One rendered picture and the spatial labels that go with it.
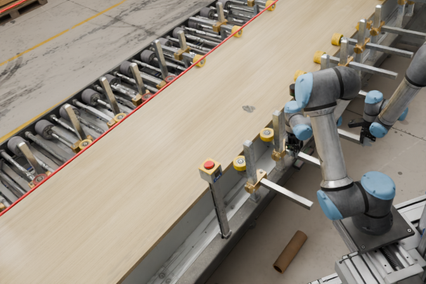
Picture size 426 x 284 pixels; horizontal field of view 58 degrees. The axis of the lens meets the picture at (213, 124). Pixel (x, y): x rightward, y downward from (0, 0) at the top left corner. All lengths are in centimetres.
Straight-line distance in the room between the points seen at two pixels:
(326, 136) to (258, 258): 150
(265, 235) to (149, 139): 110
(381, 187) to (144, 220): 107
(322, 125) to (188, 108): 122
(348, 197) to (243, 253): 145
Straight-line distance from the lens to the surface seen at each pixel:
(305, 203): 194
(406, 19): 366
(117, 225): 196
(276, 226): 286
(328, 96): 138
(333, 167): 142
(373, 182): 149
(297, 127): 173
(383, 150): 339
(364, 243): 161
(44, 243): 209
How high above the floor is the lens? 240
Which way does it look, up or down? 41 degrees down
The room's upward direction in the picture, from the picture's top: 12 degrees counter-clockwise
